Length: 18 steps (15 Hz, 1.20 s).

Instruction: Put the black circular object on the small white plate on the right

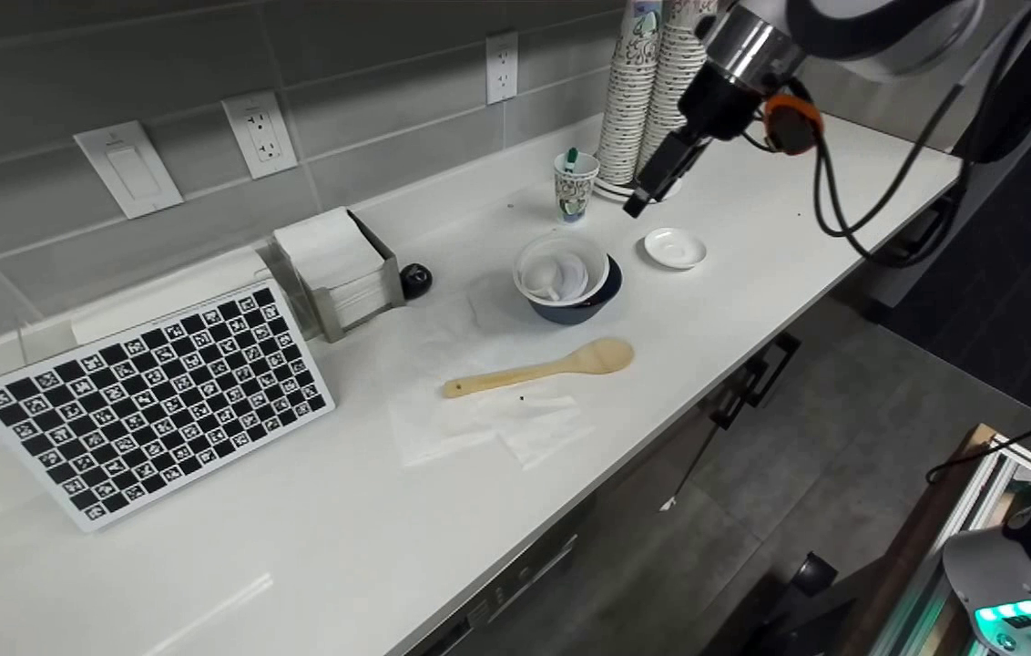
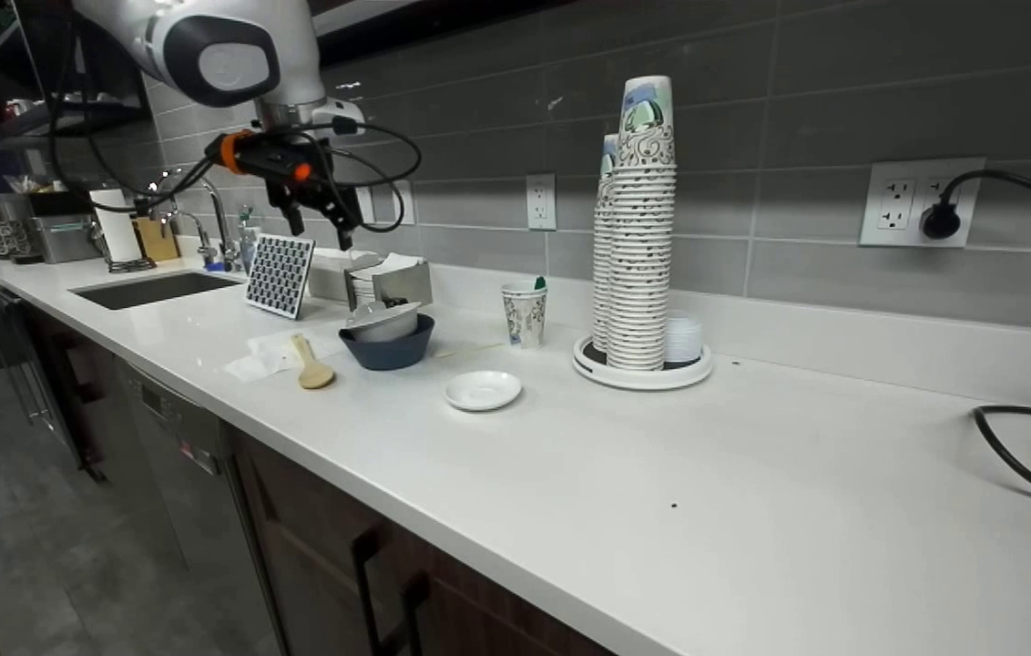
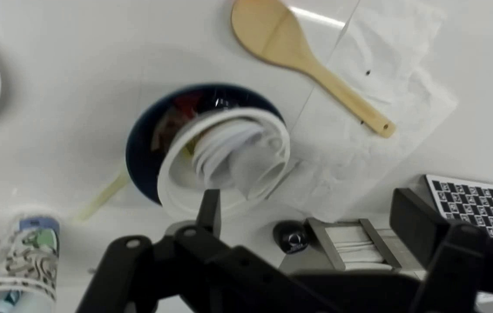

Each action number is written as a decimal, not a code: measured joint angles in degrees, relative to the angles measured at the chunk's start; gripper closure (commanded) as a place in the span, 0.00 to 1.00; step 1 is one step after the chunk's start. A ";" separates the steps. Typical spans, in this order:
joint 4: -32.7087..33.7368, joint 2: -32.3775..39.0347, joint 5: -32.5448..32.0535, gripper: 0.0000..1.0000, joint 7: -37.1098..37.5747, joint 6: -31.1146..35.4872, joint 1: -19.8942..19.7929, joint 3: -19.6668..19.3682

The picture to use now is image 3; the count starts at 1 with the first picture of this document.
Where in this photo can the black white checkerboard calibration board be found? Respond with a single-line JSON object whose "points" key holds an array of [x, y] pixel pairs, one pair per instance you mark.
{"points": [[478, 206]]}

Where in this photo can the white plastic container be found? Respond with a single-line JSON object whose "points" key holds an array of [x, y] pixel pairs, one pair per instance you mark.
{"points": [[247, 162]]}

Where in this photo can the dark blue bowl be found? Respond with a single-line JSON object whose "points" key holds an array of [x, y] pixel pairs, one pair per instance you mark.
{"points": [[144, 145]]}

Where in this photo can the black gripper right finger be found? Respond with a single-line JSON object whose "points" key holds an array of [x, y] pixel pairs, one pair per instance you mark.
{"points": [[473, 272]]}

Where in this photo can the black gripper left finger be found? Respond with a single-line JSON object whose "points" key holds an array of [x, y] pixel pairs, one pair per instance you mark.
{"points": [[160, 279]]}

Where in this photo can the white paper napkin stack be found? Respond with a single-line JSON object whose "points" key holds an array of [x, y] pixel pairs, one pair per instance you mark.
{"points": [[356, 246]]}

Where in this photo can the black circular object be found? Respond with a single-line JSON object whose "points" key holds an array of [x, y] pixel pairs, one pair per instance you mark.
{"points": [[292, 237]]}

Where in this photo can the clear plastic bag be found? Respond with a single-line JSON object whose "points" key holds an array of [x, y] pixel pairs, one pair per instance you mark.
{"points": [[386, 53]]}

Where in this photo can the white bowl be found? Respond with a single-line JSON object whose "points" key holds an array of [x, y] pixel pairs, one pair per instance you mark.
{"points": [[179, 179]]}

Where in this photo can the wooden spoon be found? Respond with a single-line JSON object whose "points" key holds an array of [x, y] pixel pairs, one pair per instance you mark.
{"points": [[275, 35]]}

